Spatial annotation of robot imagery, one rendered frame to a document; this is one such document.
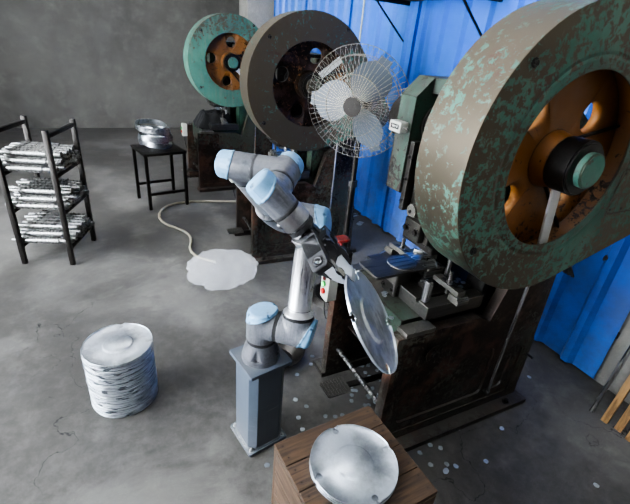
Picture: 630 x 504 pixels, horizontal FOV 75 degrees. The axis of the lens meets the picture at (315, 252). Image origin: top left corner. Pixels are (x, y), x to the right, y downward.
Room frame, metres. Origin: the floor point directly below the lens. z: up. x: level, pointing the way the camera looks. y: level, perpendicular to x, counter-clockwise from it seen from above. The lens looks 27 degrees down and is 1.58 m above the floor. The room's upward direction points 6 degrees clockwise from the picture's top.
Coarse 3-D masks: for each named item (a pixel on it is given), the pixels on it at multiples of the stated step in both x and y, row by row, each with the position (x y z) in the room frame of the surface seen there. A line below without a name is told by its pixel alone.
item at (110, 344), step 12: (132, 324) 1.54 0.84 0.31; (96, 336) 1.44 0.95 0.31; (108, 336) 1.44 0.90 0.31; (120, 336) 1.44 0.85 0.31; (132, 336) 1.46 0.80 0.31; (144, 336) 1.47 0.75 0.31; (96, 348) 1.36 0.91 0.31; (108, 348) 1.36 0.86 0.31; (120, 348) 1.37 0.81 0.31; (132, 348) 1.38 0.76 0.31; (144, 348) 1.39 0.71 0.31; (96, 360) 1.29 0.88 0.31; (108, 360) 1.29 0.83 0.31; (120, 360) 1.30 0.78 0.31; (132, 360) 1.30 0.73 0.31
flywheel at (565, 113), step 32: (576, 96) 1.25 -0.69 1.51; (608, 96) 1.32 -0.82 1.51; (544, 128) 1.21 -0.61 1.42; (576, 128) 1.28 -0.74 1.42; (544, 160) 1.17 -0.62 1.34; (576, 160) 1.12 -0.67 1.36; (608, 160) 1.37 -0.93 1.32; (512, 192) 1.22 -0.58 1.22; (544, 192) 1.26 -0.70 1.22; (576, 192) 1.14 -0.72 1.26; (512, 224) 1.21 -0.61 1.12; (544, 224) 1.20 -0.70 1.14; (576, 224) 1.30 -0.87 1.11
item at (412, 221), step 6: (414, 192) 1.60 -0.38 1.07; (414, 198) 1.60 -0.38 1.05; (414, 204) 1.59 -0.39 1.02; (408, 210) 1.59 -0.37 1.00; (414, 210) 1.57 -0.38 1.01; (408, 216) 1.58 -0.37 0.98; (414, 216) 1.56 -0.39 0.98; (408, 222) 1.56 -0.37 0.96; (414, 222) 1.53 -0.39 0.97; (408, 228) 1.55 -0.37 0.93; (414, 228) 1.52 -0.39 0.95; (420, 228) 1.50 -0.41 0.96; (408, 234) 1.54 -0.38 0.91; (414, 234) 1.50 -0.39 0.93; (420, 234) 1.50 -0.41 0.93; (414, 240) 1.51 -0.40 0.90; (420, 240) 1.50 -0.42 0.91; (426, 240) 1.49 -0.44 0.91
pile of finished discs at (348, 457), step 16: (336, 432) 1.00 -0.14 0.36; (352, 432) 1.00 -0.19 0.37; (368, 432) 1.01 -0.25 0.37; (320, 448) 0.92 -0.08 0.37; (336, 448) 0.93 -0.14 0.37; (352, 448) 0.93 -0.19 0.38; (368, 448) 0.94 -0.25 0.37; (384, 448) 0.95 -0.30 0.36; (320, 464) 0.86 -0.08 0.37; (336, 464) 0.87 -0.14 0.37; (352, 464) 0.87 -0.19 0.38; (368, 464) 0.88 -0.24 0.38; (384, 464) 0.89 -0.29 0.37; (320, 480) 0.81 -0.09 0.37; (336, 480) 0.81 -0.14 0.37; (352, 480) 0.82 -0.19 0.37; (368, 480) 0.83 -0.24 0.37; (384, 480) 0.83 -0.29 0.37; (336, 496) 0.76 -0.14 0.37; (352, 496) 0.77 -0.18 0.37; (368, 496) 0.77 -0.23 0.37; (384, 496) 0.78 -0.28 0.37
